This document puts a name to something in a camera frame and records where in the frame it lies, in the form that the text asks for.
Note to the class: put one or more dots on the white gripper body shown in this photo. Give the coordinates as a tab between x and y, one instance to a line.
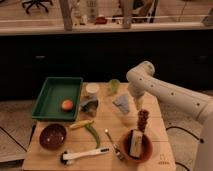
138	99

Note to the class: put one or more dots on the grey blue towel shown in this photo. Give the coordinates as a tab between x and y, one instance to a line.
122	103

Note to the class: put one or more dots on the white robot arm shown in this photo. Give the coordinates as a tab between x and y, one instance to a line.
198	105

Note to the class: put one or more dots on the green translucent cup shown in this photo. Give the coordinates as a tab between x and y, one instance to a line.
114	85

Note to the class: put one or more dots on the black and white sponge block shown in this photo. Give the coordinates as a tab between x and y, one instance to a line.
136	144

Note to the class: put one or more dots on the grey metal can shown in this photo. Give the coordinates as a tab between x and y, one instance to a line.
89	106

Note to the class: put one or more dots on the green chili pepper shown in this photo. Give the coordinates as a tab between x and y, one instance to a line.
94	133

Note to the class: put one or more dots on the yellow corn cob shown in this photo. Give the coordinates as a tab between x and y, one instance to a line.
80	124

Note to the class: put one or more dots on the orange peach fruit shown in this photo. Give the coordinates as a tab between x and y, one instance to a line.
67	105

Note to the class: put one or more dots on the green plastic tray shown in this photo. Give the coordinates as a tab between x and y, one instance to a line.
54	92

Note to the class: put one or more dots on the red object on shelf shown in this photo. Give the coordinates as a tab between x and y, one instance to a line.
100	20

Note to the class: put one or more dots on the dark purple bowl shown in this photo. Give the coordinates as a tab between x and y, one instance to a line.
52	136

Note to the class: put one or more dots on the white dish brush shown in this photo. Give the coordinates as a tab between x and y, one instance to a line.
67	157

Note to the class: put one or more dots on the black office chair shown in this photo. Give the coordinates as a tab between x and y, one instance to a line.
29	3

